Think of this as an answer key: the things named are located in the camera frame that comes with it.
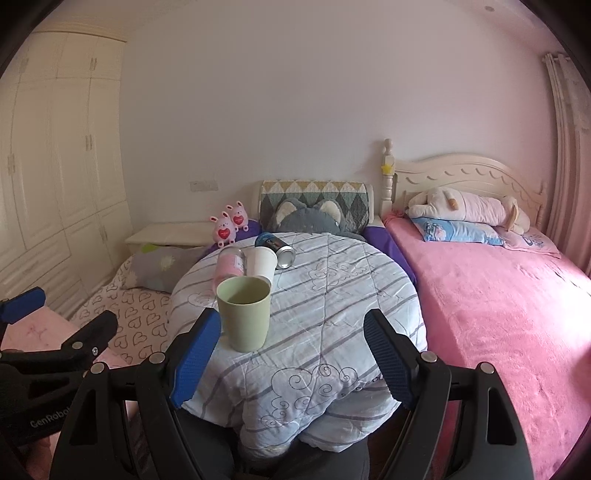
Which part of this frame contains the white and pink plush toy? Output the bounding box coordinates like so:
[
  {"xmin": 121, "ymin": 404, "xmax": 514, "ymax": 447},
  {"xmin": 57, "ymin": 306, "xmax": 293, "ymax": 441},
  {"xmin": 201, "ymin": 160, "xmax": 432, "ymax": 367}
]
[{"xmin": 405, "ymin": 188, "xmax": 531, "ymax": 234}]

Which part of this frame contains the cream wardrobe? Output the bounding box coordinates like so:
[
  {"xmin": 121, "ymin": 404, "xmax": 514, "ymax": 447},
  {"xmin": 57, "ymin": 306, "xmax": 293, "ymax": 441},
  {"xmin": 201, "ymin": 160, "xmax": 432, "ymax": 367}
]
[{"xmin": 0, "ymin": 30, "xmax": 134, "ymax": 319}]

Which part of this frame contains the grey flower pillow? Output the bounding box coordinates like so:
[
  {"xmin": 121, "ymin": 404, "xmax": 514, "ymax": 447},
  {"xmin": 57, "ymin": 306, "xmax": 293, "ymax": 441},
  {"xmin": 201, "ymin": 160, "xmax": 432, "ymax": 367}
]
[{"xmin": 122, "ymin": 244, "xmax": 208, "ymax": 294}]

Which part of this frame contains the heart print sheet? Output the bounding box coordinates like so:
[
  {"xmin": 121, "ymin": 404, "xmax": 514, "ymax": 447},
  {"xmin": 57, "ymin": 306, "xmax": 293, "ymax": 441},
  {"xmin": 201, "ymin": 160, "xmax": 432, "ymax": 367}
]
[{"xmin": 69, "ymin": 256, "xmax": 174, "ymax": 365}]

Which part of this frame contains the light blue striped quilt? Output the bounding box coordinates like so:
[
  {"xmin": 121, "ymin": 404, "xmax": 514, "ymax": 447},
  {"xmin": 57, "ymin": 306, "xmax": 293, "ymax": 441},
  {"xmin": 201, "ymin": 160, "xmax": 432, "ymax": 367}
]
[{"xmin": 167, "ymin": 232, "xmax": 428, "ymax": 467}]

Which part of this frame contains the diamond pattern quilted cushion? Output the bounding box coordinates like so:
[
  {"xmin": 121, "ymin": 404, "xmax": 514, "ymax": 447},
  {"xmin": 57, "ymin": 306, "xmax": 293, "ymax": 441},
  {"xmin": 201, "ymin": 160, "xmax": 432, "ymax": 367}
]
[{"xmin": 257, "ymin": 180, "xmax": 375, "ymax": 234}]

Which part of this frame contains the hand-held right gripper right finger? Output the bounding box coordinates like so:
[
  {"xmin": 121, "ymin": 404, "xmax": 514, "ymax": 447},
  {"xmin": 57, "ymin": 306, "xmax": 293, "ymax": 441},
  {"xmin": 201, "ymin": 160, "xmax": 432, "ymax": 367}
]
[{"xmin": 363, "ymin": 309, "xmax": 528, "ymax": 480}]

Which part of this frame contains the blue printed pillow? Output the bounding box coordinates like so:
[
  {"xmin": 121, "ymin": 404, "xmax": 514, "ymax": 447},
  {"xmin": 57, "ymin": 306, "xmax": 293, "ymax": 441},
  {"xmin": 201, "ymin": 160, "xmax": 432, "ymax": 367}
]
[{"xmin": 410, "ymin": 217, "xmax": 506, "ymax": 246}]

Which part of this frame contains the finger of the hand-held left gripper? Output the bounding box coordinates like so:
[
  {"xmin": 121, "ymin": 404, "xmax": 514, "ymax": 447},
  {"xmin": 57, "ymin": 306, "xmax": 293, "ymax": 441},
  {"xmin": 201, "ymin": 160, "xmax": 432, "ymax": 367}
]
[
  {"xmin": 56, "ymin": 310, "xmax": 119, "ymax": 368},
  {"xmin": 0, "ymin": 287, "xmax": 47, "ymax": 326}
]

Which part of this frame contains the white nightstand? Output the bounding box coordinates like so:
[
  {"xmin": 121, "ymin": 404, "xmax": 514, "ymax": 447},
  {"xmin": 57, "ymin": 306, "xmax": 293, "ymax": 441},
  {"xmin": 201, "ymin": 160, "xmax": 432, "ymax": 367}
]
[{"xmin": 124, "ymin": 222, "xmax": 222, "ymax": 254}]

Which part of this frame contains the blue metal can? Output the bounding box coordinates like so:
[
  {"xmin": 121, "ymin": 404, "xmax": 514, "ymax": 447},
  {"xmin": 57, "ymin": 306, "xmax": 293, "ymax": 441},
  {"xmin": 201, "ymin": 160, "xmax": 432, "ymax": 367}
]
[{"xmin": 255, "ymin": 232, "xmax": 296, "ymax": 269}]

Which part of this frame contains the pink glass cup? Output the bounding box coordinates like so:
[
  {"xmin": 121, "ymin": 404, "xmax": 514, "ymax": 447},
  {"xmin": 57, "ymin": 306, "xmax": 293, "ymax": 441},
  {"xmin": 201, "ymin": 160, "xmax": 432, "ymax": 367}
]
[{"xmin": 213, "ymin": 247, "xmax": 247, "ymax": 286}]

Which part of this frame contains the pink bed with headboard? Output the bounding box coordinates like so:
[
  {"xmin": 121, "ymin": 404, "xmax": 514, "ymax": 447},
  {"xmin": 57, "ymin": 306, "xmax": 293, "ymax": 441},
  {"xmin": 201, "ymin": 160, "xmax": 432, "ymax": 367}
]
[{"xmin": 383, "ymin": 210, "xmax": 591, "ymax": 480}]

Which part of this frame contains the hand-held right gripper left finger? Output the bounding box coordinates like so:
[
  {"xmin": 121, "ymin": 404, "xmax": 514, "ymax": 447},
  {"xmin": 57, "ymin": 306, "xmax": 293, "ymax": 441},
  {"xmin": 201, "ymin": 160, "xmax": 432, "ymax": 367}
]
[{"xmin": 50, "ymin": 307, "xmax": 241, "ymax": 480}]

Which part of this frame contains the grey cat cushion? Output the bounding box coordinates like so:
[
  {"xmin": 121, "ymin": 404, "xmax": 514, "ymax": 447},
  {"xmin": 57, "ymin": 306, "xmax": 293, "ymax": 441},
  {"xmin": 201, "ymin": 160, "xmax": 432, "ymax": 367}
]
[{"xmin": 267, "ymin": 198, "xmax": 365, "ymax": 239}]

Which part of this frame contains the green cup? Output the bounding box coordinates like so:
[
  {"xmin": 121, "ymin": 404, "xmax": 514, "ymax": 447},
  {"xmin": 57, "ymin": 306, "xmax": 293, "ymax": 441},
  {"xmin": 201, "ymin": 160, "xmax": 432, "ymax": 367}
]
[{"xmin": 216, "ymin": 276, "xmax": 272, "ymax": 353}]

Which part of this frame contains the pink bunny toy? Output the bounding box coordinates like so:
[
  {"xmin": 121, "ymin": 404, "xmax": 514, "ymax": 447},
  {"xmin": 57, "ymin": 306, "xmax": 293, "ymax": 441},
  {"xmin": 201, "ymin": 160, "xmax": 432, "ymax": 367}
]
[
  {"xmin": 210, "ymin": 211, "xmax": 237, "ymax": 245},
  {"xmin": 229, "ymin": 200, "xmax": 250, "ymax": 238}
]

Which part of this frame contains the white cup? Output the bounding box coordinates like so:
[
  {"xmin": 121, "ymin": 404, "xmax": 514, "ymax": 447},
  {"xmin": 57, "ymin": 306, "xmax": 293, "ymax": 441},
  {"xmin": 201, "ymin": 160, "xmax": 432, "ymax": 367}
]
[{"xmin": 244, "ymin": 246, "xmax": 279, "ymax": 286}]

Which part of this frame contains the cream curtain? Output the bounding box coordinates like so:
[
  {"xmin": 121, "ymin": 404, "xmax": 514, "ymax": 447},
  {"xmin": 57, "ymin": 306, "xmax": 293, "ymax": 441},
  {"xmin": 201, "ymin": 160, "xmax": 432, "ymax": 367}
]
[{"xmin": 541, "ymin": 51, "xmax": 591, "ymax": 278}]

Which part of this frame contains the pink printed pillow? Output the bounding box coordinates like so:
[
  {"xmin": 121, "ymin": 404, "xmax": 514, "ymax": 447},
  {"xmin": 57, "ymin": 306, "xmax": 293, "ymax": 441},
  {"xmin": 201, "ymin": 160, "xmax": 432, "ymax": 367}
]
[{"xmin": 501, "ymin": 228, "xmax": 561, "ymax": 254}]

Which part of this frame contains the pink cloth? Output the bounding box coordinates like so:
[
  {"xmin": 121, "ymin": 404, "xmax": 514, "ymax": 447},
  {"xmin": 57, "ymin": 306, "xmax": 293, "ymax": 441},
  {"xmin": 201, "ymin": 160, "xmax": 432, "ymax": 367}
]
[{"xmin": 0, "ymin": 302, "xmax": 139, "ymax": 370}]

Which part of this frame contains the cream bed headboard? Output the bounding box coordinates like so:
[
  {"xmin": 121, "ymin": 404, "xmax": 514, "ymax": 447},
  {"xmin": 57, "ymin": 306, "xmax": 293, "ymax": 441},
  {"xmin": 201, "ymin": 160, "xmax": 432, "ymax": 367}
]
[{"xmin": 379, "ymin": 138, "xmax": 548, "ymax": 232}]

